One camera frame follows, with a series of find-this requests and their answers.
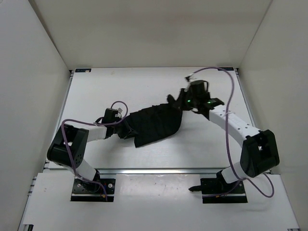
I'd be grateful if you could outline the left blue corner label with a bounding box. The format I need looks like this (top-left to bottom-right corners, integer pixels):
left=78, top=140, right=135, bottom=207
left=75, top=68, right=91, bottom=73

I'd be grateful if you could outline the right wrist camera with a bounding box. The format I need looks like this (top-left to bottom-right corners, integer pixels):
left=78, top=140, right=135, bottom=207
left=185, top=73, right=197, bottom=84

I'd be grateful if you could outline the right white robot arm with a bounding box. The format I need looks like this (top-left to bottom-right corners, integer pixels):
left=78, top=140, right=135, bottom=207
left=176, top=80, right=280, bottom=193

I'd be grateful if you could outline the aluminium front rail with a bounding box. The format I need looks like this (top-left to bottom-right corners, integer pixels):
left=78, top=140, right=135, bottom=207
left=98, top=168, right=221, bottom=175

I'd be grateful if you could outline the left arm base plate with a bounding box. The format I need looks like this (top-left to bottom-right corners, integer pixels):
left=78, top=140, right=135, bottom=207
left=71, top=178, right=116, bottom=202

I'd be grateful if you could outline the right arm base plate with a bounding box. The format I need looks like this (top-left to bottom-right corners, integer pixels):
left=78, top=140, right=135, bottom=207
left=188, top=170, right=248, bottom=204

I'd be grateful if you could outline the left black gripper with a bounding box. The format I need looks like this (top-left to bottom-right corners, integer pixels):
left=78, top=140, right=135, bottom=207
left=113, top=117, right=138, bottom=140

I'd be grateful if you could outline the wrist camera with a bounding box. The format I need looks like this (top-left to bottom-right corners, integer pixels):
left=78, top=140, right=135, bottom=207
left=185, top=73, right=197, bottom=84
left=117, top=108, right=123, bottom=118

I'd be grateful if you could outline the black pleated skirt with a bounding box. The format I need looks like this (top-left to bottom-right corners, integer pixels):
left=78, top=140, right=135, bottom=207
left=120, top=95, right=182, bottom=148

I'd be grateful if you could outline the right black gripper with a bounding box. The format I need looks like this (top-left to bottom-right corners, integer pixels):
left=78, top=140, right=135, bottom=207
left=173, top=90, right=198, bottom=112

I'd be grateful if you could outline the right blue corner label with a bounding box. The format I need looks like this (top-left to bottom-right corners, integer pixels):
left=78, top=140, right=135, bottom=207
left=218, top=67, right=234, bottom=71

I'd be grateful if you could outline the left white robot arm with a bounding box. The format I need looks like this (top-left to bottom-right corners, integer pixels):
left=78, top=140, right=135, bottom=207
left=47, top=108, right=137, bottom=192

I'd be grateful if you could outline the blue corner label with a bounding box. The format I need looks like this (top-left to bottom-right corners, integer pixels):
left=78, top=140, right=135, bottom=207
left=75, top=68, right=91, bottom=73
left=218, top=67, right=234, bottom=71

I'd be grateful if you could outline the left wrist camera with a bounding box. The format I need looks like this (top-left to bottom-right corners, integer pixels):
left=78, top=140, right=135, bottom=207
left=117, top=108, right=123, bottom=118

